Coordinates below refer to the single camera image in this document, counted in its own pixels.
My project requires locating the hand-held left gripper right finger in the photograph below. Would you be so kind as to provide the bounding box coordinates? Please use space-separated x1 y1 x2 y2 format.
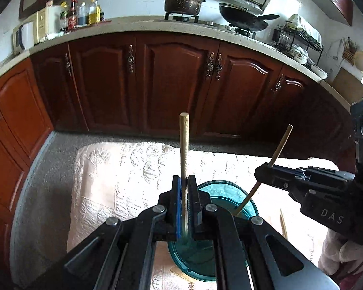
186 174 341 290

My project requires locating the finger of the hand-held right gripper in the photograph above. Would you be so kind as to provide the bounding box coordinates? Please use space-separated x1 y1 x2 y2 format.
271 165 355 180
254 163 356 201

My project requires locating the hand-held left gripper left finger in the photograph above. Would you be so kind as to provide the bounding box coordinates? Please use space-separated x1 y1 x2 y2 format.
36 175 185 290

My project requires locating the teal plastic chopstick holder cup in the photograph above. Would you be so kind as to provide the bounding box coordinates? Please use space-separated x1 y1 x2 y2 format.
168 180 259 281

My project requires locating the thick pale wooden chopstick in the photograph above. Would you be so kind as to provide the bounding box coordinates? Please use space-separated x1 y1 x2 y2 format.
179 113 189 236

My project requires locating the person's right hand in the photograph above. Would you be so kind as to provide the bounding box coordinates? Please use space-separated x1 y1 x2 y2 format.
318 227 363 280

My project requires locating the cream embroidered tablecloth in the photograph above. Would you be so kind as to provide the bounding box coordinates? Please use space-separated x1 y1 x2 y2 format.
67 140 339 290

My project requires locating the wooden cutting board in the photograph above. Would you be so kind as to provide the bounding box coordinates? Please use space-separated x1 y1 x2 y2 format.
331 68 363 103

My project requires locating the white bowl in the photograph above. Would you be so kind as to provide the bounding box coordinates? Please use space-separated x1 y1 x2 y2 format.
310 63 329 80

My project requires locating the round bamboo lid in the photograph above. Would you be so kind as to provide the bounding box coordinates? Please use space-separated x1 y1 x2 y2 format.
352 50 363 71

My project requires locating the floral ceramic casserole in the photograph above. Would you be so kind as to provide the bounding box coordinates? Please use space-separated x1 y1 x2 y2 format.
290 45 309 65

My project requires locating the red-brown lower kitchen cabinet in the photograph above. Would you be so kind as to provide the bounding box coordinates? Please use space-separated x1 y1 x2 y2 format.
0 32 359 281

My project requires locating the white cloth cover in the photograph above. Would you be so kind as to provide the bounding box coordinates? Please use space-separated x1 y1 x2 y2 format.
286 14 323 44

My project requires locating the black wok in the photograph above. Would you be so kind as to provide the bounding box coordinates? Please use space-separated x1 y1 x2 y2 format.
219 2 280 32

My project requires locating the gas stove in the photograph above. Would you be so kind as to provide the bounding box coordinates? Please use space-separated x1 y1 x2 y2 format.
156 11 257 38

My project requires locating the speckled stone countertop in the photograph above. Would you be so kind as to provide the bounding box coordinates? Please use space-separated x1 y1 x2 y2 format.
0 16 356 112

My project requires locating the brown cooking pot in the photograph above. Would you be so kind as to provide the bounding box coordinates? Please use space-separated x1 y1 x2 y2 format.
163 0 205 15

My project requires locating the yellow cooking oil bottle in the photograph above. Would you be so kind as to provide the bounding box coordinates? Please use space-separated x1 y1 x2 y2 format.
88 0 101 25

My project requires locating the dark soy sauce bottle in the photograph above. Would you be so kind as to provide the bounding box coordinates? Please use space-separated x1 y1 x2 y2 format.
78 2 89 27

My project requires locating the red-label sauce bottle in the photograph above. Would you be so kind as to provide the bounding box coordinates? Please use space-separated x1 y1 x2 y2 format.
68 0 78 31

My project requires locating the small yellow-capped sauce bottle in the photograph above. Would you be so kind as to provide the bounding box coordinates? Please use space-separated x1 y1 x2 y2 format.
60 2 68 32

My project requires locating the white canister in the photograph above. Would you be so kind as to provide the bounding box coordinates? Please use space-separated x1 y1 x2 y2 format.
47 4 62 34

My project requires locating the cream microwave oven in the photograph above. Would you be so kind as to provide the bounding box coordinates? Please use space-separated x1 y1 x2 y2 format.
12 10 50 55

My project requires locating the wall chopstick basket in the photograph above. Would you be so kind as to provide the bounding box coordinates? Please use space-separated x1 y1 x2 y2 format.
342 36 359 65

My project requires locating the black wire dish rack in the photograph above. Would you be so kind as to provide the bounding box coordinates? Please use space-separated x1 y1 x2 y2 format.
274 21 324 64

